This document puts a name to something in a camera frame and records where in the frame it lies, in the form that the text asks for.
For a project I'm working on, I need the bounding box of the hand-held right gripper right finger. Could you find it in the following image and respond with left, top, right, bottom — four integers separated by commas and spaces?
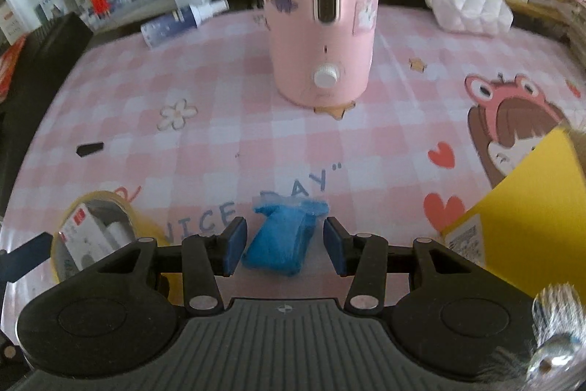
323, 217, 481, 315

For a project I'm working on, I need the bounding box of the yellow cardboard box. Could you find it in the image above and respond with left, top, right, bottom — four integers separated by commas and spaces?
439, 126, 586, 305

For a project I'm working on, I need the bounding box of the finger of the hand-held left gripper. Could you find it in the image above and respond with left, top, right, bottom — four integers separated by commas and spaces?
0, 230, 52, 282

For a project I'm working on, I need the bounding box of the yellowish tape roll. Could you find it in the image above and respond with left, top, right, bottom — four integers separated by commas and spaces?
51, 189, 171, 298

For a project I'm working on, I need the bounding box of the spray bottle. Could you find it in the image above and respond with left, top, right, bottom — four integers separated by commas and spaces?
140, 0, 230, 49

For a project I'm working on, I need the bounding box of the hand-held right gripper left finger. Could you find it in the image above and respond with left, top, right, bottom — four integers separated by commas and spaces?
94, 217, 249, 314

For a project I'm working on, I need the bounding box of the pink humidifier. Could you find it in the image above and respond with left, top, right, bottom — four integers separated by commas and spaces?
253, 0, 383, 108

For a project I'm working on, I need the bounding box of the small black cap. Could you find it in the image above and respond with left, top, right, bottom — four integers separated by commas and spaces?
75, 141, 105, 158

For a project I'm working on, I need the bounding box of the black keyboard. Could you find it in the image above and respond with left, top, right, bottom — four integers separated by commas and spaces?
0, 13, 94, 130

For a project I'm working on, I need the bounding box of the blue plastic packet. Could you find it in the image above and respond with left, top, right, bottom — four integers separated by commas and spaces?
242, 196, 330, 277

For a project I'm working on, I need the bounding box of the pink checked table mat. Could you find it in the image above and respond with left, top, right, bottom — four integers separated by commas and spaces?
0, 1, 586, 328

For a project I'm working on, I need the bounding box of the red packet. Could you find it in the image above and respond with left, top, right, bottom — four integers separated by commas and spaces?
0, 36, 26, 99

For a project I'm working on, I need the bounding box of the furry sleeve with silver bead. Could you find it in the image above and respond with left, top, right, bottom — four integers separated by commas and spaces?
476, 281, 586, 391

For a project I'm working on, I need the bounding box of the white box red label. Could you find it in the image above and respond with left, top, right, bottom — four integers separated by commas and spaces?
0, 1, 23, 46

